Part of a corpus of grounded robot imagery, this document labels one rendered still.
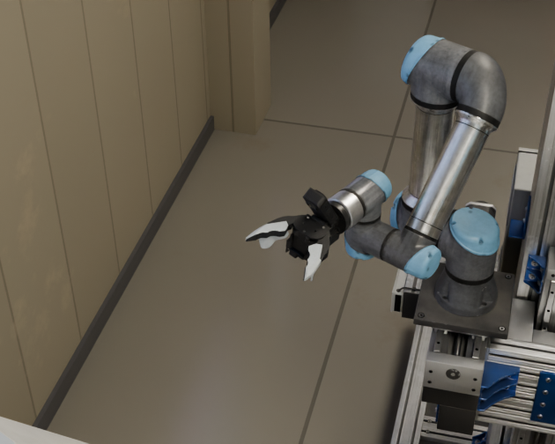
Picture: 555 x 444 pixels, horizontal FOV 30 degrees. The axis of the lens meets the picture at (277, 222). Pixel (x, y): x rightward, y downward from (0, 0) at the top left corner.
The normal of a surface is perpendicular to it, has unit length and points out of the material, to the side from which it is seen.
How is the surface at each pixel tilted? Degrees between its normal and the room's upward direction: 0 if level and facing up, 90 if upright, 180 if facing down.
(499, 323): 0
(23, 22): 90
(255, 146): 0
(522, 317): 0
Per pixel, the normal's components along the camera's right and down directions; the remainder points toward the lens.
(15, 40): 0.97, 0.15
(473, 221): 0.09, -0.73
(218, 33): -0.25, 0.60
